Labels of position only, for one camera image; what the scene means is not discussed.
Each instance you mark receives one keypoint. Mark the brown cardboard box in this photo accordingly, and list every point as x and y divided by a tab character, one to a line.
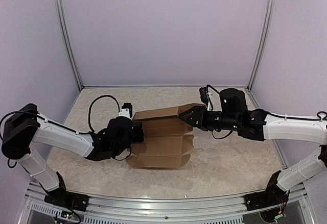
167	139

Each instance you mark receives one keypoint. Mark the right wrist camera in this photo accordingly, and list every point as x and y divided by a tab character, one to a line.
205	97

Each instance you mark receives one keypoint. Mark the front aluminium rail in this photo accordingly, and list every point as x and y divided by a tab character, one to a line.
219	209

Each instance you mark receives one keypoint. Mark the left aluminium frame post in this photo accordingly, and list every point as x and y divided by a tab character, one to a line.
67	43

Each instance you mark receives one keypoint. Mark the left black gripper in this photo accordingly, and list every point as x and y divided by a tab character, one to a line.
139	137

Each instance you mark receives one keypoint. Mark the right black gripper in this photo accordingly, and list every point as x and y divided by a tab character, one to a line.
198	110

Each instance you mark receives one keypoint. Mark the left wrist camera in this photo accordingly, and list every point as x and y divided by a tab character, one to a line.
126	110

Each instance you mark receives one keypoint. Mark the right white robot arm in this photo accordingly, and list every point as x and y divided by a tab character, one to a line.
261	125

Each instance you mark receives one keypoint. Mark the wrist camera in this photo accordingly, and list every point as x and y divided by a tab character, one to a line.
126	110
205	97

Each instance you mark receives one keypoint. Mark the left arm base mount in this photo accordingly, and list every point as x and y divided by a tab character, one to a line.
69	200

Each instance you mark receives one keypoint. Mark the right aluminium frame post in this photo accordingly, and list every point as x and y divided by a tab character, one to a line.
261	46

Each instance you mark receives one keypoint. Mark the aluminium frame post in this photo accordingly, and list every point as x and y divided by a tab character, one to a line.
261	46
67	43

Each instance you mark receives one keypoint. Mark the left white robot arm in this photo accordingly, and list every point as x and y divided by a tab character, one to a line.
23	128

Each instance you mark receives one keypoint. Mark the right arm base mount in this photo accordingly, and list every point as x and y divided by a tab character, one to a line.
264	199

